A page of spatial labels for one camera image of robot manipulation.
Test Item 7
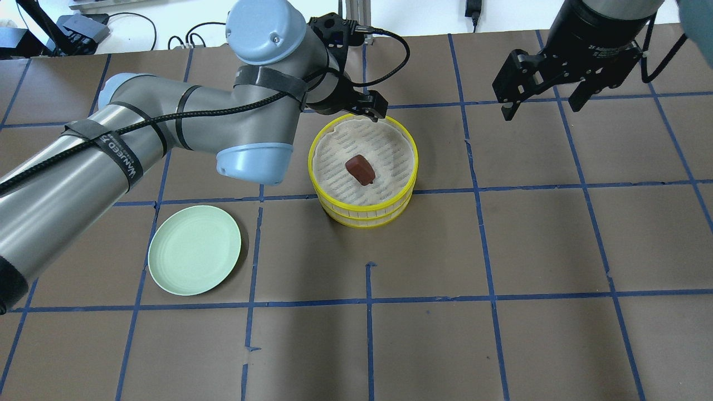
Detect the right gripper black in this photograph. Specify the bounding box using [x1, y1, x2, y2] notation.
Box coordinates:
[492, 6, 649, 121]

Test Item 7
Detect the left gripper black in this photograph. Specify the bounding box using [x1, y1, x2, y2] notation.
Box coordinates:
[320, 79, 389, 123]

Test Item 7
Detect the brown steamed bun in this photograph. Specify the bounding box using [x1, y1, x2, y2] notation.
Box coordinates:
[345, 154, 376, 186]

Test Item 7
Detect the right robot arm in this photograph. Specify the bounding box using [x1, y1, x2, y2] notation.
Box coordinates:
[492, 1, 712, 121]

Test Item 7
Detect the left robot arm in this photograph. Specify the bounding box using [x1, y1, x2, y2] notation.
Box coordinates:
[1, 1, 397, 313]

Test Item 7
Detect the white steamer cloth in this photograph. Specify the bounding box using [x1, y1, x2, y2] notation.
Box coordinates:
[315, 118, 414, 206]

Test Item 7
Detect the light green plate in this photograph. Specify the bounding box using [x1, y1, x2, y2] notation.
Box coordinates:
[148, 205, 242, 296]

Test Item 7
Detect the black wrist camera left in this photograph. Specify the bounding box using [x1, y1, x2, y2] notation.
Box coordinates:
[306, 13, 375, 48]

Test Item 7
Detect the aluminium frame post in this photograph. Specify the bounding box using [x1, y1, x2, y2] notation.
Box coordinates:
[339, 0, 372, 26]

